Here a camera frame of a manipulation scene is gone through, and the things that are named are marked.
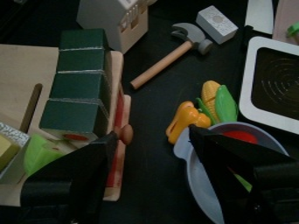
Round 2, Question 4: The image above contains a white wooden knife block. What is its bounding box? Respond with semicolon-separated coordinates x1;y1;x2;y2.
77;0;151;55

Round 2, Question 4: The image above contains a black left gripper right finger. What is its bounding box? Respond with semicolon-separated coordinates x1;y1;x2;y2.
189;124;299;224

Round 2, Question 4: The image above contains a light green toy slice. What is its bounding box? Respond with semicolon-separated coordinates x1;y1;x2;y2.
23;133;77;178

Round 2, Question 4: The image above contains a green toy food piece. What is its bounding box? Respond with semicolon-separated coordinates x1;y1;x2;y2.
233;172;254;193

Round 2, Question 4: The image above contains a dark green sliced toy cucumber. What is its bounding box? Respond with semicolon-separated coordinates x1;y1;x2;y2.
39;28;113;143

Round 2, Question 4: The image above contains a pink board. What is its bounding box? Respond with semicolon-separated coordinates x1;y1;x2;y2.
272;0;299;46

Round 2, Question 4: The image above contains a small white printed block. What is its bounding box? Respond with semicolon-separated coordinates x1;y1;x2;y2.
195;4;240;46

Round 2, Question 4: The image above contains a light blue bowl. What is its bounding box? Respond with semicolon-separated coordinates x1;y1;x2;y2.
173;122;290;224

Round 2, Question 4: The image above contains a yellow toy bell pepper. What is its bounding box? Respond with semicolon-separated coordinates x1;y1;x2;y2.
165;101;213;145

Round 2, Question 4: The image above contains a wooden toy with red stripe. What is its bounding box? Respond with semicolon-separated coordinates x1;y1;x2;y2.
102;87;135;202

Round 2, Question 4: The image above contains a toy corn cob green husk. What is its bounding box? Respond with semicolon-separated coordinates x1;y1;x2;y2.
195;80;240;125

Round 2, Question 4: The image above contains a red toy food piece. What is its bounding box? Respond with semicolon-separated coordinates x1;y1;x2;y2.
221;129;260;145

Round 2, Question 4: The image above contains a white toy stove black hob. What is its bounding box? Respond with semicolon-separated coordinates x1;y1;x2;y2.
238;36;299;135

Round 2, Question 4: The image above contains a wooden cutting board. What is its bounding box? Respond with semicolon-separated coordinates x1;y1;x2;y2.
0;43;126;207

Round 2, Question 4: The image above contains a grey speckled toy block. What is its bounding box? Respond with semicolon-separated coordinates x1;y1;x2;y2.
0;122;33;186

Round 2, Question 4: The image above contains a wooden toy hammer grey head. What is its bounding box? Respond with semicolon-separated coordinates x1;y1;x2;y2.
130;22;216;90

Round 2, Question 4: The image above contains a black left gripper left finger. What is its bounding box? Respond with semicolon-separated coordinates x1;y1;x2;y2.
19;130;119;224

